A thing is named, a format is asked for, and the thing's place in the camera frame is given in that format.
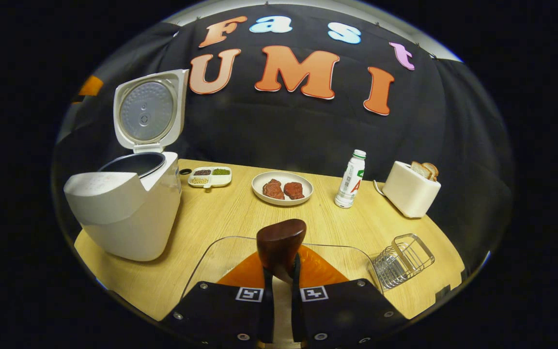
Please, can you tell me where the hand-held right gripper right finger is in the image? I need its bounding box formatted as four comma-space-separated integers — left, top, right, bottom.
290, 244, 409, 347

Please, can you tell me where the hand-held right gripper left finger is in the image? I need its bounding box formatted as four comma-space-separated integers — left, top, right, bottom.
159, 251, 276, 346

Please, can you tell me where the brown wooden spoon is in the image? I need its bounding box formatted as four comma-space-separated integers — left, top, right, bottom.
256, 219, 307, 285

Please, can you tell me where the wire metal chopstick holder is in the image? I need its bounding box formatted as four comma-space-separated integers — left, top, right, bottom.
372, 234, 435, 290

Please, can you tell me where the white rice cooker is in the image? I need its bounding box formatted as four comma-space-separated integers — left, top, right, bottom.
63, 69, 190, 262

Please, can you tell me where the clear plastic rice container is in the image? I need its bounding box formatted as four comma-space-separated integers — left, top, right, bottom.
181, 236, 382, 301

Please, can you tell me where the white round plate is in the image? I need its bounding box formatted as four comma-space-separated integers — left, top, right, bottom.
252, 171, 314, 206

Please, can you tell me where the white drink bottle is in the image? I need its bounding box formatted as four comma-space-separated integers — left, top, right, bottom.
334, 149, 367, 209

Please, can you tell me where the white divided bean dish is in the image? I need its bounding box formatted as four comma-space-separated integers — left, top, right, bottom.
187, 166, 233, 189

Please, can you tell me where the white toaster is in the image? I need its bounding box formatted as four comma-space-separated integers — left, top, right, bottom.
382, 161, 441, 219

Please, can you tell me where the black backdrop cloth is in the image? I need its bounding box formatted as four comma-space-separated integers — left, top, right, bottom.
51, 4, 514, 272

